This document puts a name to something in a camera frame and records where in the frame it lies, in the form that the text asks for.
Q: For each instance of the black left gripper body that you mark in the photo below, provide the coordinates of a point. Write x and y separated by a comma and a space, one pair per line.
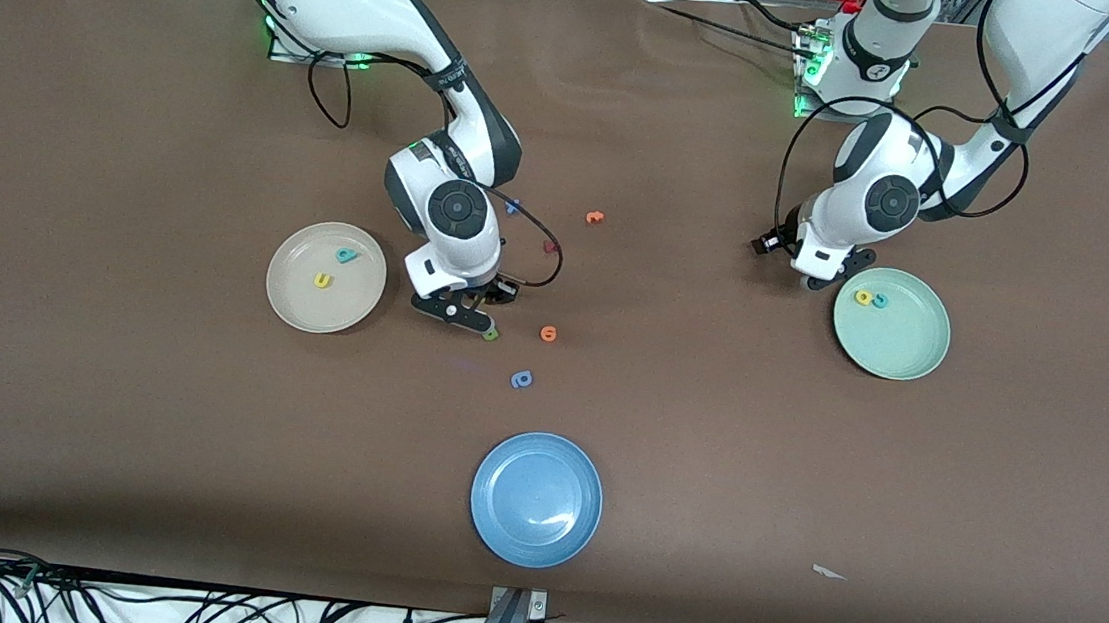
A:
783, 241

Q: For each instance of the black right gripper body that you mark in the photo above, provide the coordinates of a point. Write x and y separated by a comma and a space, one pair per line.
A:
493, 292

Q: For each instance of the yellow letter a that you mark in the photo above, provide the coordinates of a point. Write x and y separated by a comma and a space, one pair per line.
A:
857, 293

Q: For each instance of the teal letter c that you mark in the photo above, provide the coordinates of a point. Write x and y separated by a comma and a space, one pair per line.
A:
884, 301

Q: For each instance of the teal letter p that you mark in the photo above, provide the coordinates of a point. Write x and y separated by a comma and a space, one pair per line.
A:
342, 257

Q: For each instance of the yellow letter u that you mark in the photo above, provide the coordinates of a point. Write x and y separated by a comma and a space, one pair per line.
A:
322, 285

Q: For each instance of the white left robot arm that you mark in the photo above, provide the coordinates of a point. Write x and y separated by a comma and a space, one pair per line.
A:
1039, 53

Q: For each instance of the orange letter e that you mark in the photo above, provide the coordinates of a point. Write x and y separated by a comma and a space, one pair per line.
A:
543, 334

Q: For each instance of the dark red letter k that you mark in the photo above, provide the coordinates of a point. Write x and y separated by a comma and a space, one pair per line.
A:
551, 247

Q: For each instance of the blue letter a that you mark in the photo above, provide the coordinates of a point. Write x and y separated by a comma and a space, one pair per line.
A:
515, 381

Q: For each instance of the orange letter t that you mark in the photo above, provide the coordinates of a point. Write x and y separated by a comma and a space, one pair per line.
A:
594, 218

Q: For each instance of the light green plate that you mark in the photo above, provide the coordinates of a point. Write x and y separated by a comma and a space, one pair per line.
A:
898, 342

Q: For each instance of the beige brown plate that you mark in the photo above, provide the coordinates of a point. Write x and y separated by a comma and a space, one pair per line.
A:
324, 306

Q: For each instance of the blue plate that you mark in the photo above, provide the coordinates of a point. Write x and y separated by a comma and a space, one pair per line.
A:
536, 500

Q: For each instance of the white paper scrap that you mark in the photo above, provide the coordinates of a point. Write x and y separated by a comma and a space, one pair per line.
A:
825, 572

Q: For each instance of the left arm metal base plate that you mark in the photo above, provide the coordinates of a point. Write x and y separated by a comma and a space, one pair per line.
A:
872, 121

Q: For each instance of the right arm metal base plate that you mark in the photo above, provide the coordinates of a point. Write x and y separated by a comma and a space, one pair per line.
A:
281, 52

